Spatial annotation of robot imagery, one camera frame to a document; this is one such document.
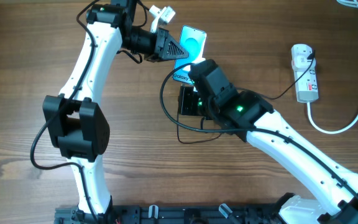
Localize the cyan Galaxy smartphone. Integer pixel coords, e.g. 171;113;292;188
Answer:
172;25;207;85

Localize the black USB charging cable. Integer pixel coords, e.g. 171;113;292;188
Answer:
176;50;317;145

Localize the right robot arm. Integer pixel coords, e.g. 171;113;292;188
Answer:
184;60;358;223

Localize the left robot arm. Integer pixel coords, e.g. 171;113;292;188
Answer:
43;1;189;223

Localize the white USB charger adapter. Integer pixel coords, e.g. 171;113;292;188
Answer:
291;55;312;72

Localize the white power strip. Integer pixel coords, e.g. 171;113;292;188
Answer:
291;44;319;103

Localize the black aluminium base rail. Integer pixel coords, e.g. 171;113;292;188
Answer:
53;203;291;224

